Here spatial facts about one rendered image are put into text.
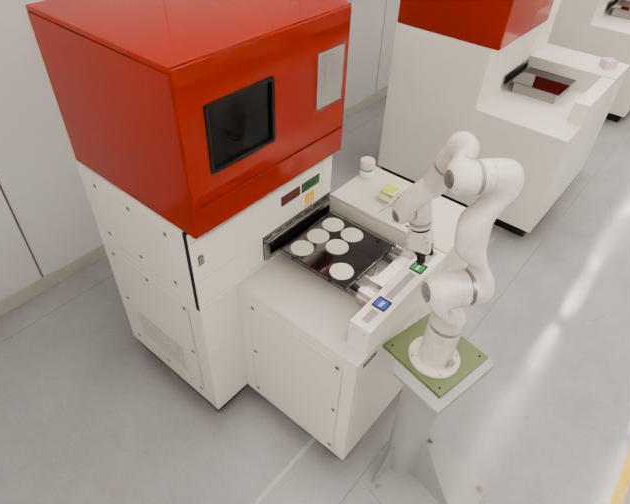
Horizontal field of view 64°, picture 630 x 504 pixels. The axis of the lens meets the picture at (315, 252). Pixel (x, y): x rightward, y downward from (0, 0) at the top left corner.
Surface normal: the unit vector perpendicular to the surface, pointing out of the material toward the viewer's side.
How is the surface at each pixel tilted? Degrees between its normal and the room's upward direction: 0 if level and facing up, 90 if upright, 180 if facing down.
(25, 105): 90
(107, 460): 0
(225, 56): 90
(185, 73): 90
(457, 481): 0
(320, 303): 0
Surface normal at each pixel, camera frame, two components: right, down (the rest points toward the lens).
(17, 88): 0.77, 0.45
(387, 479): 0.04, -0.74
